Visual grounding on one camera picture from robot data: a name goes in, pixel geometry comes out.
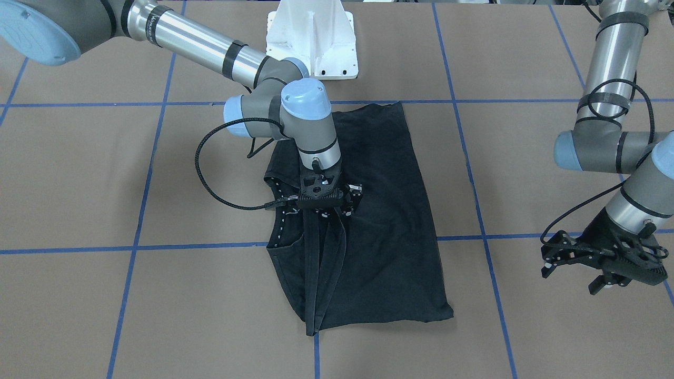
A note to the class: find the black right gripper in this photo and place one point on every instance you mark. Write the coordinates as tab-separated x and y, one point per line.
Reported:
354	198

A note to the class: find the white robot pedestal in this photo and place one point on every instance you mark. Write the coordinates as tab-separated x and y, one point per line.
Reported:
320	34

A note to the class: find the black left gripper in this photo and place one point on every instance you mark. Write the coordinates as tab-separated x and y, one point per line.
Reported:
598	229

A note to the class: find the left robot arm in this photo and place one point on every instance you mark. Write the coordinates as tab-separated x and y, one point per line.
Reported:
615	132

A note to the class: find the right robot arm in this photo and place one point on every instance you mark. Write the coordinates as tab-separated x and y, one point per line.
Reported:
283	103

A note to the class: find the black graphic t-shirt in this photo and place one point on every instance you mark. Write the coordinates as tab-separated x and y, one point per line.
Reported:
382	263

